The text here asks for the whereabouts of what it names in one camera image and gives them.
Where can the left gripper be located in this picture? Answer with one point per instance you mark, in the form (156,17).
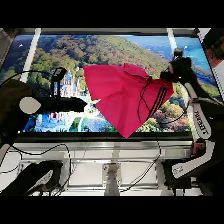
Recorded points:
(71,104)

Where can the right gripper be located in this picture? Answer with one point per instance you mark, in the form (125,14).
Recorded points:
(179,69)

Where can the red pants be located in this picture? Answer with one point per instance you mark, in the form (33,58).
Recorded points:
(120,96)

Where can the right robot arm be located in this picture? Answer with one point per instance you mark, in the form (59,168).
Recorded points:
(200,124)

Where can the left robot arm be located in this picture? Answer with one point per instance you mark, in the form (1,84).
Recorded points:
(13,100)

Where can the heap of clothes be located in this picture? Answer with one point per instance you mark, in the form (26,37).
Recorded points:
(215,41)

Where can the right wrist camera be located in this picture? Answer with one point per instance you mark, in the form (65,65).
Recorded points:
(178,53)

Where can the silver frame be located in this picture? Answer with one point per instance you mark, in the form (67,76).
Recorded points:
(100,166)

